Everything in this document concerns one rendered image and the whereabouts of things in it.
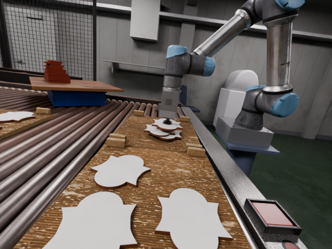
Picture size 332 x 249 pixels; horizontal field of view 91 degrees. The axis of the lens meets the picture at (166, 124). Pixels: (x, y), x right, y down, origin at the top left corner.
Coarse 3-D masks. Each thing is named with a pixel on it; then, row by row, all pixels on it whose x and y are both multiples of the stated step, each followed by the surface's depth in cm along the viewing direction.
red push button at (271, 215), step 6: (252, 204) 37; (258, 204) 38; (264, 204) 38; (270, 204) 38; (258, 210) 36; (264, 210) 36; (270, 210) 36; (276, 210) 36; (264, 216) 34; (270, 216) 34; (276, 216) 35; (282, 216) 35; (270, 222) 33; (276, 222) 33; (282, 222) 33; (288, 222) 34
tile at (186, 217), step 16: (176, 192) 36; (192, 192) 36; (176, 208) 31; (192, 208) 32; (208, 208) 32; (160, 224) 28; (176, 224) 28; (192, 224) 28; (208, 224) 29; (176, 240) 25; (192, 240) 26; (208, 240) 26; (224, 240) 27
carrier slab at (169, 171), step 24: (168, 168) 46; (192, 168) 47; (72, 192) 33; (96, 192) 34; (120, 192) 35; (144, 192) 36; (168, 192) 37; (216, 192) 39; (48, 216) 27; (144, 216) 30; (24, 240) 23; (48, 240) 24; (144, 240) 26; (168, 240) 26; (240, 240) 28
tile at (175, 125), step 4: (156, 120) 73; (160, 120) 74; (172, 120) 76; (152, 124) 67; (156, 124) 67; (160, 124) 68; (164, 124) 68; (172, 124) 70; (176, 124) 70; (160, 128) 65; (164, 128) 64; (168, 128) 64; (172, 128) 65; (176, 128) 67; (180, 128) 68
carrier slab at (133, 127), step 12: (132, 120) 85; (144, 120) 87; (120, 132) 67; (132, 132) 68; (144, 132) 70; (192, 132) 78; (132, 144) 58; (144, 144) 59; (156, 144) 60; (168, 144) 61; (180, 144) 63
